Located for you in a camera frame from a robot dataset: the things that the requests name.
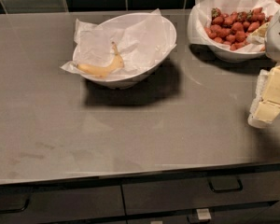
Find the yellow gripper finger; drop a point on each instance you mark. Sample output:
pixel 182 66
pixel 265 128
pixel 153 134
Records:
pixel 258 36
pixel 266 105

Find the yellow banana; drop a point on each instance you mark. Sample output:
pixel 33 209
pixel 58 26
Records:
pixel 101 72

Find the white bowl with strawberries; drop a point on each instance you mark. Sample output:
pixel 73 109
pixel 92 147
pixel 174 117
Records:
pixel 230 56

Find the white bowl with banana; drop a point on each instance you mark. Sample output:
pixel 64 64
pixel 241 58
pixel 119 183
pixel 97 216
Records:
pixel 152 62

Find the pile of red strawberries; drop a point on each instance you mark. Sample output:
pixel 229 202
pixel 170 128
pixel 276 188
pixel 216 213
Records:
pixel 233 29

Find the white label on lower drawer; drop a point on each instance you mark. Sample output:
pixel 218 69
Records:
pixel 203 214

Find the right dark drawer front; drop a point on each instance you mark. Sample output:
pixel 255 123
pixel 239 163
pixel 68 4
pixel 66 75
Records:
pixel 190 193

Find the dark drawer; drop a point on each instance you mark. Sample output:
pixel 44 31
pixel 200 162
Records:
pixel 190 193
pixel 69 205

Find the left dark drawer front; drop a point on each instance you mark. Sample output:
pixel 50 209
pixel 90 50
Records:
pixel 69 205

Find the right black drawer handle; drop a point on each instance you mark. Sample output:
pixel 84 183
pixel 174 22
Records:
pixel 224 184

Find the black drawer handle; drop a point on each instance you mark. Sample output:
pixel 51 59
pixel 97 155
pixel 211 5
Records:
pixel 13 203
pixel 224 184

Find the left black drawer handle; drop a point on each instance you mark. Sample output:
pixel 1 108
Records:
pixel 13 203

